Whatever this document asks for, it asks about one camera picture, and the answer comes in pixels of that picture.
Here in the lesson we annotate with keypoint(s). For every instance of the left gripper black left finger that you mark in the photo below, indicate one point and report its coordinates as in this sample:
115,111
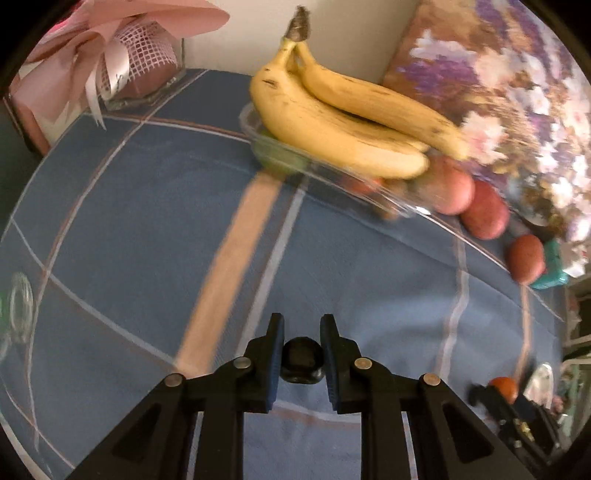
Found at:
192,428

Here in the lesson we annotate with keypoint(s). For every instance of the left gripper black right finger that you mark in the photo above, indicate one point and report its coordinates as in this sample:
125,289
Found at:
411,428

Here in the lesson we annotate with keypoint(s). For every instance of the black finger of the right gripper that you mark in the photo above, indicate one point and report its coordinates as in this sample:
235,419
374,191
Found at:
487,396

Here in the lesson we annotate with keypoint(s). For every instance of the orange tangerine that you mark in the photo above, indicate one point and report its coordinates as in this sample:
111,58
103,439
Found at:
506,387

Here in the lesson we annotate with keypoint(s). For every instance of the small dark plum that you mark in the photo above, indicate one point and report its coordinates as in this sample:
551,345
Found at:
302,361

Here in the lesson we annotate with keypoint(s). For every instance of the silver metal plate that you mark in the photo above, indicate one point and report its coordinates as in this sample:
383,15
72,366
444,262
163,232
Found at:
540,386

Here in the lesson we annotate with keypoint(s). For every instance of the teal tin box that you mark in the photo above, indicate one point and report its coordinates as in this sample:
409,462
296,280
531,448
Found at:
553,274

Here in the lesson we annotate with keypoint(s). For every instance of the red apple near box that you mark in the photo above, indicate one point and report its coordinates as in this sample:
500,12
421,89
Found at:
525,259

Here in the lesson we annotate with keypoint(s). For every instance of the dark red apple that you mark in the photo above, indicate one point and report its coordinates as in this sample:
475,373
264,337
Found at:
488,216

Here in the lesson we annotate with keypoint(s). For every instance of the blue plaid tablecloth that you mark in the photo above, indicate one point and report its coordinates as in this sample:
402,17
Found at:
155,243

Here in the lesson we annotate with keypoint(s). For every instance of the pale pink apple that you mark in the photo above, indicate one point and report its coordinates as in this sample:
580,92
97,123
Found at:
450,187

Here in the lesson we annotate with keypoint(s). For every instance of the clear glass fruit tray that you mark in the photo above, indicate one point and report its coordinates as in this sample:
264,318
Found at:
399,199

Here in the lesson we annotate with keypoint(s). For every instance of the yellow banana bunch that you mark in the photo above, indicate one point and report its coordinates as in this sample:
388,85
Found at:
343,121

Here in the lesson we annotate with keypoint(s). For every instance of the floral painting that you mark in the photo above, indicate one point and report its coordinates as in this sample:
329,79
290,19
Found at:
520,100

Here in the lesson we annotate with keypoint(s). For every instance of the pink flower bouquet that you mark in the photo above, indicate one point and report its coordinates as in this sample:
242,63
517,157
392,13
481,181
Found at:
105,55

